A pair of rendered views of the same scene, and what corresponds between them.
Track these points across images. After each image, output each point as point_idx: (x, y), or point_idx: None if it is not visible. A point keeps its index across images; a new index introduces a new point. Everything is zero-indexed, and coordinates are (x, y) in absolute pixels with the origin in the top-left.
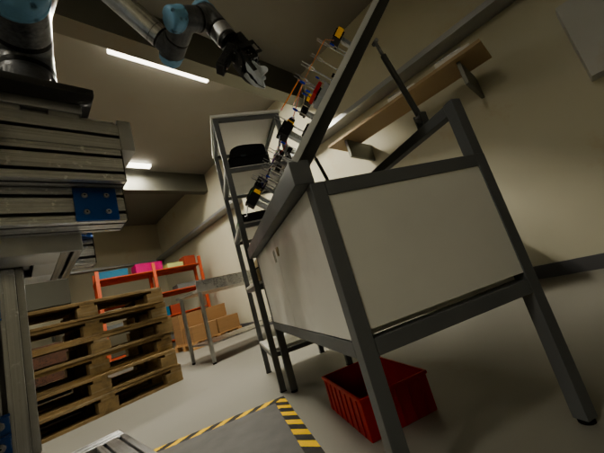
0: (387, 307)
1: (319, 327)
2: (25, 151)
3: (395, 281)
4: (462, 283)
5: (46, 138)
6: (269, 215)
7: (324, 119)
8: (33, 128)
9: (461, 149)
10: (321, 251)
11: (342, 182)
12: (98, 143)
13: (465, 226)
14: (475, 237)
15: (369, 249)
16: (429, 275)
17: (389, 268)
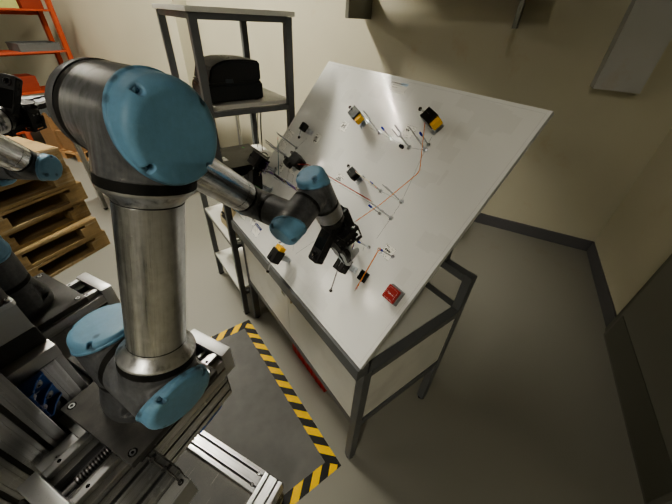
0: (373, 406)
1: (321, 376)
2: (175, 444)
3: (381, 395)
4: (409, 379)
5: (184, 423)
6: (304, 313)
7: None
8: (174, 426)
9: (454, 301)
10: (350, 386)
11: (382, 365)
12: (213, 388)
13: (427, 353)
14: (428, 356)
15: (378, 388)
16: (397, 384)
17: (382, 391)
